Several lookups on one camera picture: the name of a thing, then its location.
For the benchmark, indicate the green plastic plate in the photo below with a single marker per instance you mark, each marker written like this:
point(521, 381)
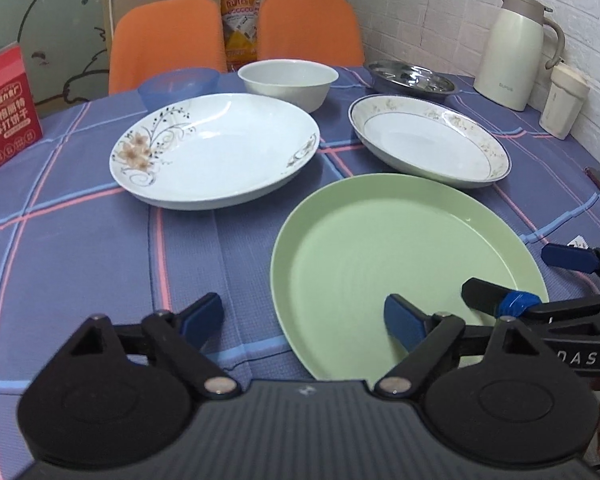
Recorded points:
point(351, 244)

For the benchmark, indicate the blue plaid tablecloth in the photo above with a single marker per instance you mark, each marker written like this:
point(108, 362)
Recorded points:
point(73, 244)

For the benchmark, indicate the large white floral plate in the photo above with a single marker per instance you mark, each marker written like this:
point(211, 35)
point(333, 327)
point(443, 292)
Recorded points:
point(213, 151)

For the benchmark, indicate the orange chair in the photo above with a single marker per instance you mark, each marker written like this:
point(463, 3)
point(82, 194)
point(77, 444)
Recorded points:
point(164, 36)
point(322, 31)

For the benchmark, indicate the white ceramic bowl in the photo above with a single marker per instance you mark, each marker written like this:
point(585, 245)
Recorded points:
point(302, 83)

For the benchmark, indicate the right orange chair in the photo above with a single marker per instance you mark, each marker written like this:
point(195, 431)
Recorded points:
point(322, 31)

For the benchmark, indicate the left orange chair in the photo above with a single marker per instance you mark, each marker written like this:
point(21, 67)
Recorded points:
point(164, 36)

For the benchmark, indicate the red cracker box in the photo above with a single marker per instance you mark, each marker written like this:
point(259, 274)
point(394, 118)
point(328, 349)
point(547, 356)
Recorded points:
point(19, 124)

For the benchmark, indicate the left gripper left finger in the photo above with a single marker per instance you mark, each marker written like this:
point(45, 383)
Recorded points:
point(175, 341)

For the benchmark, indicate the white plate brown rim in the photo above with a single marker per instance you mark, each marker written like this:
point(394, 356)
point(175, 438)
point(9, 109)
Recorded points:
point(429, 140)

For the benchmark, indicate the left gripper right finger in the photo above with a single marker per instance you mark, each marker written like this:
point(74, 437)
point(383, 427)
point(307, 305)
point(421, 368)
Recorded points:
point(432, 343)

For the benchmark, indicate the blue translucent plastic bowl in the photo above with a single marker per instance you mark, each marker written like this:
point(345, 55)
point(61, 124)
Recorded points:
point(180, 85)

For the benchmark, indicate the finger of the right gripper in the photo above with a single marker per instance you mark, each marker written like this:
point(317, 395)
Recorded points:
point(571, 258)
point(496, 300)

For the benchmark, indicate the yellow snack bag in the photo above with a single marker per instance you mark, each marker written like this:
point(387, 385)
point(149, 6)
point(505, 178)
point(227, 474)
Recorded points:
point(239, 19)

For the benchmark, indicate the white tablecloth label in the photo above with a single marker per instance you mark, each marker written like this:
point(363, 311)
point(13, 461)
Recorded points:
point(578, 242)

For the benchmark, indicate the cream travel cup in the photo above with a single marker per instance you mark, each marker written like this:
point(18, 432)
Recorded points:
point(568, 92)

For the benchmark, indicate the stainless steel bowl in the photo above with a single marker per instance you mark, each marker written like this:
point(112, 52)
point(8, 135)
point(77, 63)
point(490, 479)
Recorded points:
point(391, 76)

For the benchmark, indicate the cream thermos jug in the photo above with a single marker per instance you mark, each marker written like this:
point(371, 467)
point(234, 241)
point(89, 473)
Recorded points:
point(513, 52)

